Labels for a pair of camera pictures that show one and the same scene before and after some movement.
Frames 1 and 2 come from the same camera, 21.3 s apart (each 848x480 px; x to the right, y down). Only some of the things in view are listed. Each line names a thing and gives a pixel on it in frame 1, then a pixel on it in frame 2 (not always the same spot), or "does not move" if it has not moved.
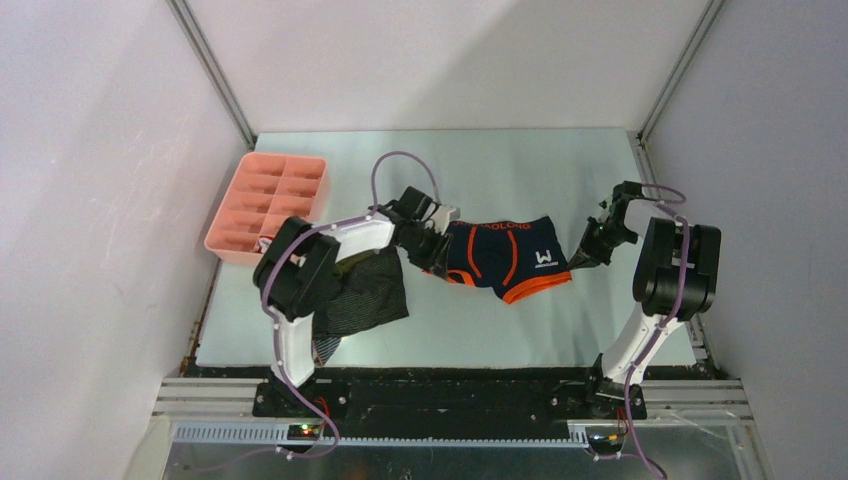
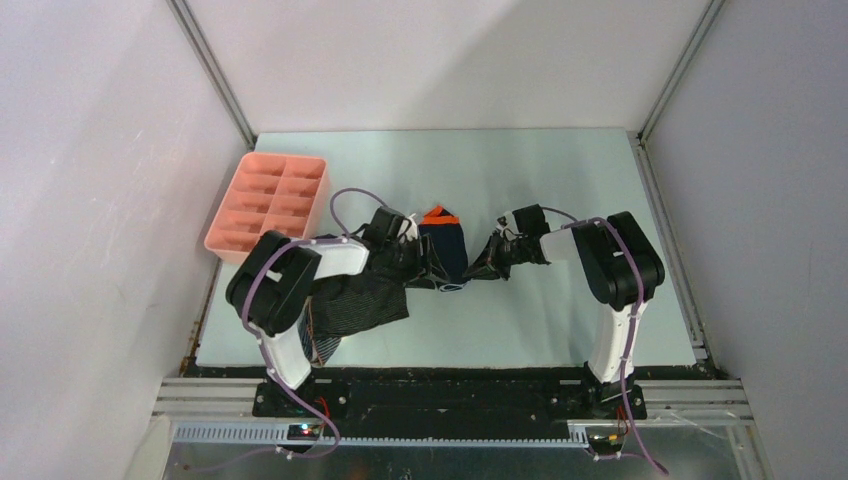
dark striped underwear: x=371 y=292 does not move
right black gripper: x=588 y=255 → x=489 y=265
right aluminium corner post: x=681 y=69 does not move
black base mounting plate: x=542 y=397 does not move
